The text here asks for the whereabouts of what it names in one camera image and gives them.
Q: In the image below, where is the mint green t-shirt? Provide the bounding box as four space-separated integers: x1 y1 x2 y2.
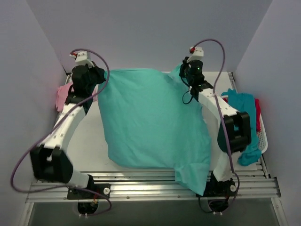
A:
98 68 211 195

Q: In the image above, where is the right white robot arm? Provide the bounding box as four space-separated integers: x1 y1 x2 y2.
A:
179 56 252 194

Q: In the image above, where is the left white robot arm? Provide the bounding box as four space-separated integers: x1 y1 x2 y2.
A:
30 61 106 197

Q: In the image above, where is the folded pink t-shirt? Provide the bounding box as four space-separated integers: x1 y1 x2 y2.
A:
56 81 98 113

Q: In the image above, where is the teal blue t-shirt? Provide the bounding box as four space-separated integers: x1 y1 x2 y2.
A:
222 89 261 166

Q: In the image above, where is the red t-shirt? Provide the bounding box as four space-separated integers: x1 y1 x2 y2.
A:
254 98 261 132

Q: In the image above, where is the white laundry basket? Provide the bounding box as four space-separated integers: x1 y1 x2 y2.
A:
222 89 268 153

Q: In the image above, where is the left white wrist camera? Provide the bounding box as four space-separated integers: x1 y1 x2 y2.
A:
70 50 94 67

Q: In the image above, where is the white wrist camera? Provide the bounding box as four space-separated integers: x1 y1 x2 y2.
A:
187 47 204 62
70 50 94 67

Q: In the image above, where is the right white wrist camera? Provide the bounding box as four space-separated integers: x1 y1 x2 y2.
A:
187 47 204 62

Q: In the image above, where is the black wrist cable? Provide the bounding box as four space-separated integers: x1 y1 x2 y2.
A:
182 86 196 105

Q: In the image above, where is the aluminium rail frame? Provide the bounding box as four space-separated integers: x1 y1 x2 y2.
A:
24 70 282 226

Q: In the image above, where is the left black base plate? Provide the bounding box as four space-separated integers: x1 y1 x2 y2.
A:
67 183 111 200

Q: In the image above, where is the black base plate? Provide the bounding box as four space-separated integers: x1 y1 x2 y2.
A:
67 183 111 200
196 180 237 197

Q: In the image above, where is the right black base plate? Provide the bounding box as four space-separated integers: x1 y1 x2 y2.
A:
196 180 237 197

